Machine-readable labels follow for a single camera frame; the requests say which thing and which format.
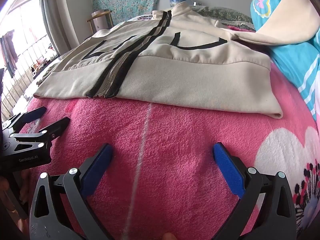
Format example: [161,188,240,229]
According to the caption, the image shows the green leaf-print pillow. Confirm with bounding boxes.
[192,6,256,32]

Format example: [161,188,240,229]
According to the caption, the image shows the window railing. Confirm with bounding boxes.
[0,5,60,110]

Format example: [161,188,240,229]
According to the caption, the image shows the wooden chair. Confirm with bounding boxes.
[87,9,113,34]

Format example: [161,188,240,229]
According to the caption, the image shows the grey curtain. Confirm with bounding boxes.
[37,0,84,55]

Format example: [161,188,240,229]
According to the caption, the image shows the person's left hand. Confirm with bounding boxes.
[0,171,29,233]

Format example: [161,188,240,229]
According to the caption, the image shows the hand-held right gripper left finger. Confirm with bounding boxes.
[29,144,113,240]

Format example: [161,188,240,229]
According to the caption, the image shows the pink fleece blanket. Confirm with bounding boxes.
[19,17,320,240]

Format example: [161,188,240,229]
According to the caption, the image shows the white bin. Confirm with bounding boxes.
[91,10,110,33]

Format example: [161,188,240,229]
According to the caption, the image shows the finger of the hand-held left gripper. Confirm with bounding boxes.
[10,117,71,147]
[2,107,47,130]

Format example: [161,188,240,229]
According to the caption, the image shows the hanging dark clothes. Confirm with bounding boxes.
[0,30,20,78]

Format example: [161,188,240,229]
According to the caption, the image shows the beige zip jacket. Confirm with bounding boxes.
[34,1,283,119]

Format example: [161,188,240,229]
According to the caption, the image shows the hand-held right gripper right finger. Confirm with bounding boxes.
[213,142,297,240]

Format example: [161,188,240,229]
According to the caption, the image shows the blue and cream quilt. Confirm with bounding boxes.
[250,0,320,120]

